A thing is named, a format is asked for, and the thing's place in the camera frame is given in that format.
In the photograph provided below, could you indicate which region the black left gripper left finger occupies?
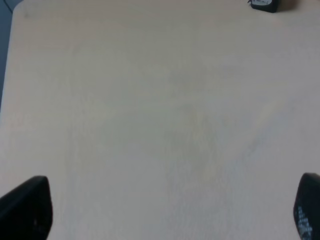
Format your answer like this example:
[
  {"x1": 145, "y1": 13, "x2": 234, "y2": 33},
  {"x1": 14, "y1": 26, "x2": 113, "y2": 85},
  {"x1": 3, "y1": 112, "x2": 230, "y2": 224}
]
[{"x1": 0, "y1": 175, "x2": 53, "y2": 240}]

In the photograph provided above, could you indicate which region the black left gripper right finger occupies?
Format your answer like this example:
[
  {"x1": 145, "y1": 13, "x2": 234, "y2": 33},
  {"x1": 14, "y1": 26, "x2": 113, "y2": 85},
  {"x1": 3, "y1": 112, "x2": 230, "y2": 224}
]
[{"x1": 293, "y1": 172, "x2": 320, "y2": 240}]

